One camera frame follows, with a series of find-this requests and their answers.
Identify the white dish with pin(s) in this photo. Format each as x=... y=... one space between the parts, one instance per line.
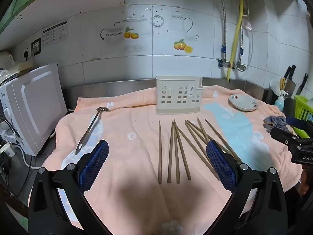
x=274 y=85

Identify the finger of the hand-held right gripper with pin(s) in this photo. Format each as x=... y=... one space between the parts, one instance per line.
x=281 y=134
x=292 y=121

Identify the person's right hand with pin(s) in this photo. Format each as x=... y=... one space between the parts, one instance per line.
x=304 y=180

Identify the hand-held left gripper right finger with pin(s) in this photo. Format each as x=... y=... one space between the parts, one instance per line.
x=220 y=166

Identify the cream plastic utensil holder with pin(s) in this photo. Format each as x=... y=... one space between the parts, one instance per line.
x=171 y=107

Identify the metal water valve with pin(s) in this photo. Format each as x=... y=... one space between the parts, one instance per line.
x=223 y=63
x=240 y=66

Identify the white thin tube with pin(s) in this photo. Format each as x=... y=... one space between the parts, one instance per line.
x=251 y=44

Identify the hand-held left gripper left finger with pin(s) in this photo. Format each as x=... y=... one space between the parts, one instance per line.
x=95 y=164

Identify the peach printed towel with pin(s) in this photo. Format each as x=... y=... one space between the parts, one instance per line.
x=137 y=151

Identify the blue soap pump bottle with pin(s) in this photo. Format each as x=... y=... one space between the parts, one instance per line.
x=280 y=104

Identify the green plastic dish rack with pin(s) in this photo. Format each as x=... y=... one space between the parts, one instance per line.
x=300 y=110

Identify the cream container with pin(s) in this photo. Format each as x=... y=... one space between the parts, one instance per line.
x=6 y=60

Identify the green wall cabinet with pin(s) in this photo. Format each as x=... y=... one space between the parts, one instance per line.
x=14 y=7

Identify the small white printed plate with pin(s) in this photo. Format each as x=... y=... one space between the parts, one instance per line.
x=242 y=104

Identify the round wooden board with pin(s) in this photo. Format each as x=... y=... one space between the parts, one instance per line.
x=23 y=67

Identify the white wall socket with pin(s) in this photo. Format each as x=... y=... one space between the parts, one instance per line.
x=25 y=53

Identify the metal ladle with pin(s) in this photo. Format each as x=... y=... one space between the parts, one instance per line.
x=89 y=129

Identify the white microwave oven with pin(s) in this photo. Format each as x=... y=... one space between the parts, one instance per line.
x=36 y=102

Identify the grey cloth rag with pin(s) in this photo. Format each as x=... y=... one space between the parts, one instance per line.
x=276 y=122

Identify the black wall socket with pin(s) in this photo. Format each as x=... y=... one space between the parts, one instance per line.
x=36 y=47

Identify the printed wall notice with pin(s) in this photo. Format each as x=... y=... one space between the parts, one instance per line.
x=55 y=33

